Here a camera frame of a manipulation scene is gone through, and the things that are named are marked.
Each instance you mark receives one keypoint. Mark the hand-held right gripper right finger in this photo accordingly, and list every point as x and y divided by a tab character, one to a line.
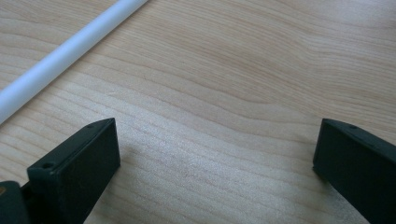
358	168

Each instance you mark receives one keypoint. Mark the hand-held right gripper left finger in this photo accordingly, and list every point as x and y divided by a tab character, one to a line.
79	174

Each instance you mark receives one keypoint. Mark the white plastic tube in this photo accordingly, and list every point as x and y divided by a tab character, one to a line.
59	59

